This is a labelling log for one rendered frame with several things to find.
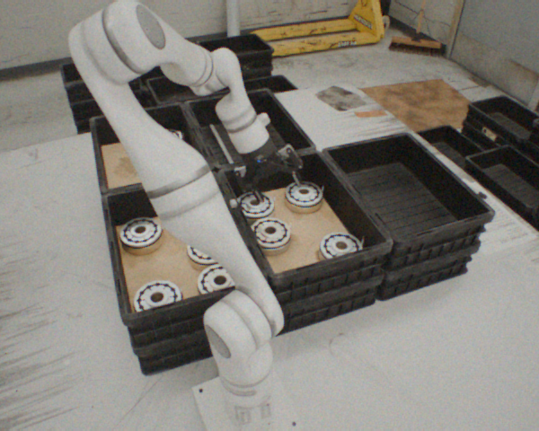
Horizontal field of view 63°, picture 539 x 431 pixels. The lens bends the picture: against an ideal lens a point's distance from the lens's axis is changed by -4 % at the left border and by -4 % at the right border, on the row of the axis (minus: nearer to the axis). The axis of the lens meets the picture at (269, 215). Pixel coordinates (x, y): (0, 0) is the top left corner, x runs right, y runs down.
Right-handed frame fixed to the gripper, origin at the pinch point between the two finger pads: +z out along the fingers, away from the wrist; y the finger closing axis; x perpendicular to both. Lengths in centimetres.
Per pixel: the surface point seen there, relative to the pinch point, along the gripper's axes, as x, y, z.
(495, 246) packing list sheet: 10, 47, 54
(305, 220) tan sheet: 8.3, 0.5, 16.9
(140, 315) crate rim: -28.5, -29.2, -5.0
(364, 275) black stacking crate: -11.7, 10.2, 23.0
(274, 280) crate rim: -20.3, -5.9, 6.3
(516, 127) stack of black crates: 133, 109, 108
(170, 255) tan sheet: -3.0, -30.9, 2.7
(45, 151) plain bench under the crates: 65, -84, -15
